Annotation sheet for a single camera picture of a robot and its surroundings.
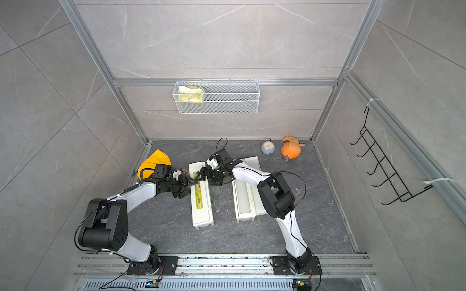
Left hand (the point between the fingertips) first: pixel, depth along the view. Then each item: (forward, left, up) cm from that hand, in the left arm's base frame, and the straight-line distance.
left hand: (196, 183), depth 90 cm
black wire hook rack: (-21, -76, +25) cm, 83 cm away
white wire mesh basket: (+43, -11, +22) cm, 50 cm away
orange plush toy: (+23, -55, -1) cm, 60 cm away
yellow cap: (+24, +28, -7) cm, 38 cm away
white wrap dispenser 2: (-14, -30, +1) cm, 33 cm away
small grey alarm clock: (+27, -41, -4) cm, 49 cm away
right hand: (0, -3, +2) cm, 4 cm away
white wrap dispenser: (-16, -5, +1) cm, 17 cm away
